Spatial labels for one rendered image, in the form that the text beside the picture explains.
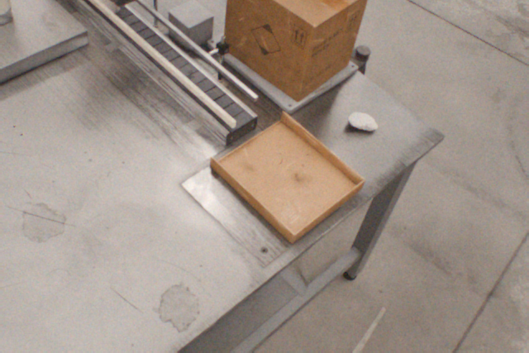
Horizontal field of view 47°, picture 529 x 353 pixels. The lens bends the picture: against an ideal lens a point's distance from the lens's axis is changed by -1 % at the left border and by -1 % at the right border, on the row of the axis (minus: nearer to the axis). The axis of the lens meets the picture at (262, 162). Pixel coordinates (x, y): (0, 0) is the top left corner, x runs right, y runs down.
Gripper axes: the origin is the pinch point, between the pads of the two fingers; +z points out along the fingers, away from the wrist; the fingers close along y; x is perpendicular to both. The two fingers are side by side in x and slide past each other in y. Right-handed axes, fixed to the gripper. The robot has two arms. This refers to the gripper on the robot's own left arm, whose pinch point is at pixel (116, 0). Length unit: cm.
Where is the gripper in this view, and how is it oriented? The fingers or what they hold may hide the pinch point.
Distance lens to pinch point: 187.9
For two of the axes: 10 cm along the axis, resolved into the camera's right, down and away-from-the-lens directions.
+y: -7.1, 4.7, -5.2
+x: 4.7, 8.7, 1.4
